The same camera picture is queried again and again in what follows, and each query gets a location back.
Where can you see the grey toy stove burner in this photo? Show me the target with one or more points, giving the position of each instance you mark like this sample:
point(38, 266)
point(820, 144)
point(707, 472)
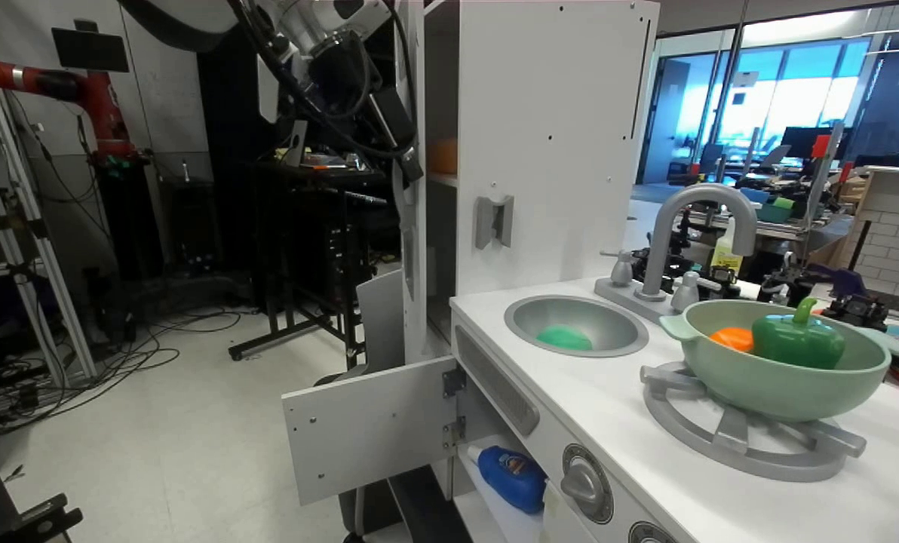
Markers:
point(739, 439)

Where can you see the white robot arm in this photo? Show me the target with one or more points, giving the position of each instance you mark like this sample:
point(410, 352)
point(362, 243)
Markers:
point(316, 49)

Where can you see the green toy bell pepper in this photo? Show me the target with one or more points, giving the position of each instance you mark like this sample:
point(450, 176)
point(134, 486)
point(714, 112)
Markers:
point(798, 340)

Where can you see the grey stove knob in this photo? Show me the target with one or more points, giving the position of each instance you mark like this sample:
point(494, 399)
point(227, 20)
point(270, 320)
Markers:
point(587, 483)

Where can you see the orange toy on shelf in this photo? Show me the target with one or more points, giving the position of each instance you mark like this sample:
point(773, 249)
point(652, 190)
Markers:
point(444, 159)

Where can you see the mint green toy pot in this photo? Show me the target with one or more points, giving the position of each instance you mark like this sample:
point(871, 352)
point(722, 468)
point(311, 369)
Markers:
point(778, 390)

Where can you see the white lower cabinet door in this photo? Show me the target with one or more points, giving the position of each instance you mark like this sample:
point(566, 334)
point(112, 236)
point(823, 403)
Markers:
point(371, 425)

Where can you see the blue toy bottle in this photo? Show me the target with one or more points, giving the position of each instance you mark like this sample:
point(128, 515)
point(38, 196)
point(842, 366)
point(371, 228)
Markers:
point(514, 473)

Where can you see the orange toy carrot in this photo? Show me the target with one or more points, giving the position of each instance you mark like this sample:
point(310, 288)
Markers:
point(733, 336)

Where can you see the white toy kitchen counter unit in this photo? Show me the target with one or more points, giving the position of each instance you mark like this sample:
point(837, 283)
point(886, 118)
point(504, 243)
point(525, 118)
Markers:
point(648, 430)

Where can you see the aluminium frame rack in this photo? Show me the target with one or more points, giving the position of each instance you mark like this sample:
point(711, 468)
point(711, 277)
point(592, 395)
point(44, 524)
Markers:
point(28, 253)

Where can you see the red robot arm background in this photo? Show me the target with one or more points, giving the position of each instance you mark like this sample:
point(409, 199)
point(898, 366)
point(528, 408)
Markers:
point(88, 92)

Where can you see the white toy fridge cupboard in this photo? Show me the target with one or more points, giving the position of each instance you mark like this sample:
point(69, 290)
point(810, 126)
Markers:
point(547, 104)

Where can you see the grey toy sink basin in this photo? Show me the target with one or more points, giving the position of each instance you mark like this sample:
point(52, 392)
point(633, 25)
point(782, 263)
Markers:
point(613, 334)

